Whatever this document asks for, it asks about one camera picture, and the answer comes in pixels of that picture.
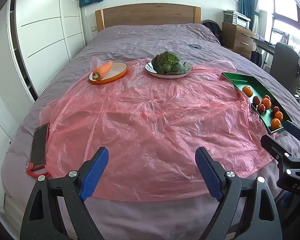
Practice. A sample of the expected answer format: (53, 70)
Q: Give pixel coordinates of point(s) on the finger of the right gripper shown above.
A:
(292, 129)
(279, 153)

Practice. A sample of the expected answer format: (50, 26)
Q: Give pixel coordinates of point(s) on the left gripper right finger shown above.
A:
(260, 218)

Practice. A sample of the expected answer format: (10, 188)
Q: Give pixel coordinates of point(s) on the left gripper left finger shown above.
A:
(43, 219)

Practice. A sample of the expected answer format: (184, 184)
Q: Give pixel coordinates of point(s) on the red apple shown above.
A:
(275, 109)
(261, 108)
(267, 96)
(256, 101)

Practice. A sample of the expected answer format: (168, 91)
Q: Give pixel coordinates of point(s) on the large orange front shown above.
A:
(248, 91)

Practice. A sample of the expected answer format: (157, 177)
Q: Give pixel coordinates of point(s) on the green rectangular tray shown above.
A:
(241, 80)

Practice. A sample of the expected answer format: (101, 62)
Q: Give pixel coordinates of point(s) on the grey office chair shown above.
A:
(285, 67)

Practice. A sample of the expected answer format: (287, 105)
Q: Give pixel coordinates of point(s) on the black smartphone red case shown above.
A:
(38, 149)

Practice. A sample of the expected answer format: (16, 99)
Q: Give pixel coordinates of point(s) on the dark blue tote bag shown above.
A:
(256, 57)

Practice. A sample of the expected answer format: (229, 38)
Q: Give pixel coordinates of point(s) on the desk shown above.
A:
(267, 48)

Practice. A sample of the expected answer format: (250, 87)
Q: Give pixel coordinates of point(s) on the pink plastic sheet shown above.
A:
(151, 128)

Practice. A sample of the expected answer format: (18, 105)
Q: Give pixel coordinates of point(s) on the wooden drawer chest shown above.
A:
(237, 39)

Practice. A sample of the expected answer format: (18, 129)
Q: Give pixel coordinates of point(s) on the black backpack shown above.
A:
(214, 28)

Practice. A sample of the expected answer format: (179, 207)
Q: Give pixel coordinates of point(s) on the small dark object on bed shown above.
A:
(196, 46)

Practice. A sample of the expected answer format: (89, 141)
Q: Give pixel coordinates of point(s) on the white printer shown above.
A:
(234, 17)

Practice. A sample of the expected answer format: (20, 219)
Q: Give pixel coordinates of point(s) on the green leafy cabbage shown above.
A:
(168, 63)

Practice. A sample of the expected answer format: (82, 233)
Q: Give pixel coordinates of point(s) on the white enamel plate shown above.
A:
(150, 70)

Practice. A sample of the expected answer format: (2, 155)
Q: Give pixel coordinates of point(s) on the carrot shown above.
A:
(100, 72)

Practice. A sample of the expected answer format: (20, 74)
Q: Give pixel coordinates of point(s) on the orange oval dish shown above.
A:
(117, 71)

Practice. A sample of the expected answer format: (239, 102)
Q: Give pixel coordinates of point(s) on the wooden headboard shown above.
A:
(147, 14)

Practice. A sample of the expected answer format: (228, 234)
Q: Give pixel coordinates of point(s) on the white sliding wardrobe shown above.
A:
(49, 35)

